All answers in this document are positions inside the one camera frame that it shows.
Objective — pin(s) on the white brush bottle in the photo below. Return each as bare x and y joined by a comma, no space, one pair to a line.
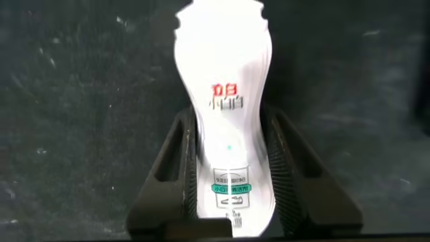
225,60

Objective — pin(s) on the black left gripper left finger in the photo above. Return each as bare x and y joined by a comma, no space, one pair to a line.
168,195

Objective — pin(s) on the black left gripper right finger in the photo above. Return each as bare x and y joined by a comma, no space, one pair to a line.
312,201

